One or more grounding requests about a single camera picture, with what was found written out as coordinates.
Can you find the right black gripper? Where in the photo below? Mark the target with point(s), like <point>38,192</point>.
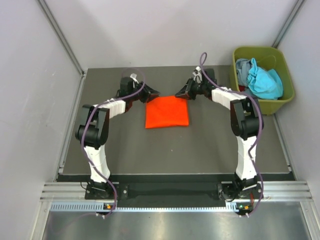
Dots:
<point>186,91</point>

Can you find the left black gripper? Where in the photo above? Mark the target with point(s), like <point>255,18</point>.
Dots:
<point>148,93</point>

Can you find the orange t shirt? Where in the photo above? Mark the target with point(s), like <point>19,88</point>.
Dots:
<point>166,111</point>

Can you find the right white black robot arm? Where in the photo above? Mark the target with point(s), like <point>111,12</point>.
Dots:
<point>246,124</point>

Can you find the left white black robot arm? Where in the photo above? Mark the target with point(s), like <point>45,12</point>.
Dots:
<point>93,132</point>

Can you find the red garment in bin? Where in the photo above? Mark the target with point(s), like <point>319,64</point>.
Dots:
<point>242,88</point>

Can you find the grey blue t shirt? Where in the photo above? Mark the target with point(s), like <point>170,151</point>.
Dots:
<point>242,67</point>

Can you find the light blue t shirt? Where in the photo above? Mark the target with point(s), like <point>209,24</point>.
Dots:
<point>264,84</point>

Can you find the olive green plastic bin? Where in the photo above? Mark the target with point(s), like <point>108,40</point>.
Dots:
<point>268,58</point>

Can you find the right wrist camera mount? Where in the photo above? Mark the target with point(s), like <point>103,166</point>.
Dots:
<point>206,76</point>

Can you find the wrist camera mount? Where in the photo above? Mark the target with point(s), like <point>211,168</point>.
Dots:
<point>129,86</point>
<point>206,76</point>

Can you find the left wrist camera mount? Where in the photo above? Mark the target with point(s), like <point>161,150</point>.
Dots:
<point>129,86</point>

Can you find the grey slotted cable duct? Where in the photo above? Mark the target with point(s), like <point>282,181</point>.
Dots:
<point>101,207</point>

